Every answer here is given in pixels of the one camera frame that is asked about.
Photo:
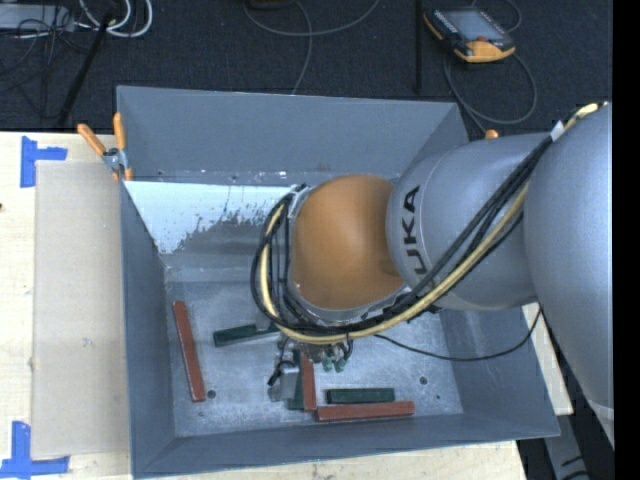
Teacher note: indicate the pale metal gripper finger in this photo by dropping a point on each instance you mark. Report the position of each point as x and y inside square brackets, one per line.
[285, 380]

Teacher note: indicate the dark green flat block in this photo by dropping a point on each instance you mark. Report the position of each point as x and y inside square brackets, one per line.
[360, 395]
[296, 402]
[240, 334]

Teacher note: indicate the red-brown flat block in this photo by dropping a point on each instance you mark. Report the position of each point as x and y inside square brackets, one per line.
[365, 411]
[190, 353]
[308, 388]

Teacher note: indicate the pale cardboard board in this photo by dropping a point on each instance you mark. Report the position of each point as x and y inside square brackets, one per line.
[75, 293]

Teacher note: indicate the grey metal bin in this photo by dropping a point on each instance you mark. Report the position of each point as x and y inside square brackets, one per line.
[240, 133]

